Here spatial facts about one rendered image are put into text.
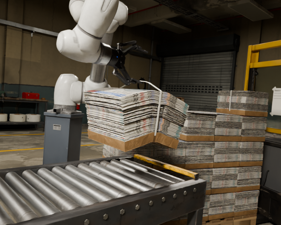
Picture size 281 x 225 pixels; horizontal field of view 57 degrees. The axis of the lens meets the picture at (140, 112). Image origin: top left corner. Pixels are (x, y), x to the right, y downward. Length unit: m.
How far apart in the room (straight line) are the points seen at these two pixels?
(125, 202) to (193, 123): 1.34
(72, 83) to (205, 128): 1.12
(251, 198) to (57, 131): 1.87
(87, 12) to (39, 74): 7.61
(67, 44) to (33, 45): 7.57
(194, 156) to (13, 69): 6.74
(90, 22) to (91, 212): 0.62
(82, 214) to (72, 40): 0.58
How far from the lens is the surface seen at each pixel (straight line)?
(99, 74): 1.75
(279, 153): 3.12
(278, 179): 3.15
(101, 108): 1.11
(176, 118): 1.21
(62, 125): 1.82
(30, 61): 8.46
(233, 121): 2.39
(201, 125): 2.18
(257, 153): 2.66
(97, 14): 0.95
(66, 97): 1.82
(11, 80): 8.19
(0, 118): 7.66
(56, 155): 1.87
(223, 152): 2.38
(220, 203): 2.50
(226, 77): 9.46
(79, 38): 0.99
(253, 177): 2.69
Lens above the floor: 1.14
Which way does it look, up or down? 3 degrees down
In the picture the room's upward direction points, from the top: 5 degrees clockwise
